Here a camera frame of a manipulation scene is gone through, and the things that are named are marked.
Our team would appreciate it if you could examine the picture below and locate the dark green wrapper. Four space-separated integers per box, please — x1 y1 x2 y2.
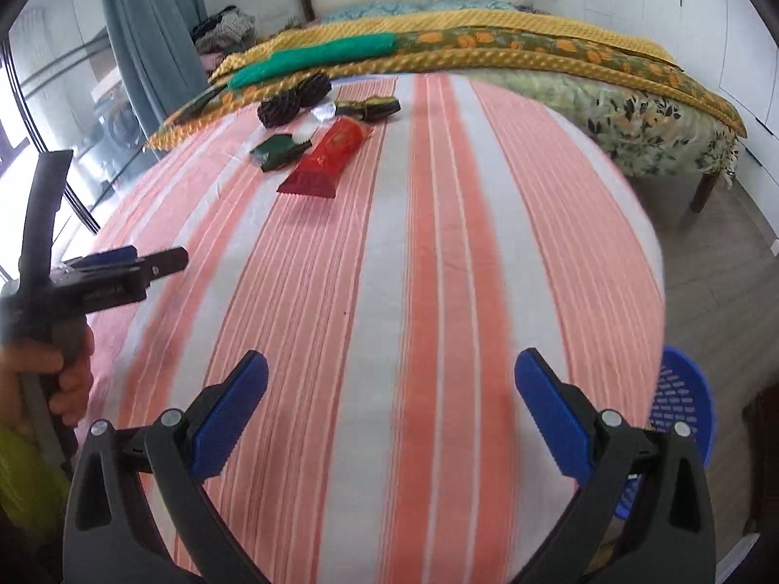
250 133 312 173

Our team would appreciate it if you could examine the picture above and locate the dark red snack wrapper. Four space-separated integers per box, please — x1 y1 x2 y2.
278 116 372 199

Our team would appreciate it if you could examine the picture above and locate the yellow-green sleeve forearm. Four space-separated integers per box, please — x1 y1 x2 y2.
1 427 70 550

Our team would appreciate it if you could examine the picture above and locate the person's left hand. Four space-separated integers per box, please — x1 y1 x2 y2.
0 326 94 433

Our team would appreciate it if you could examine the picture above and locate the blue plastic basket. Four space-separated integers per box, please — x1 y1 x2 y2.
609 346 717 521

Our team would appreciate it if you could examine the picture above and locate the black spiky massage ball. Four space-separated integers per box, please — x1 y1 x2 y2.
258 71 332 129

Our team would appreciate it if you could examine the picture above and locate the clothes pile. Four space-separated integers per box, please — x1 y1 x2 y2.
190 5 255 54

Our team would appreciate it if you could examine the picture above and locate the green long pillow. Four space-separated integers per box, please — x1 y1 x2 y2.
227 33 399 90

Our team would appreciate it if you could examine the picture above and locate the blue grey curtain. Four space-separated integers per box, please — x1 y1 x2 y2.
102 0 207 136

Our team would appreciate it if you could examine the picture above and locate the silver dark crumpled wrapper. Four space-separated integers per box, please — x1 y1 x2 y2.
312 96 401 124

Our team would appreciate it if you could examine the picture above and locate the pink white striped sheet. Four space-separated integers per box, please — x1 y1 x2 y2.
89 73 664 583

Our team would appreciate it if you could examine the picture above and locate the blue floral pillow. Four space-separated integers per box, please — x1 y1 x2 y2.
318 0 516 24

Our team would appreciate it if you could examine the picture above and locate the bed with floral sheet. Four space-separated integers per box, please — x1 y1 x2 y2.
466 69 738 214

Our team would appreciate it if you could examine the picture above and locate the yellow floral quilt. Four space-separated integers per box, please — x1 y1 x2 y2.
148 8 747 150

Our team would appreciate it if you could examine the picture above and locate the white wardrobe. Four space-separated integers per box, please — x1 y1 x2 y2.
584 0 778 228

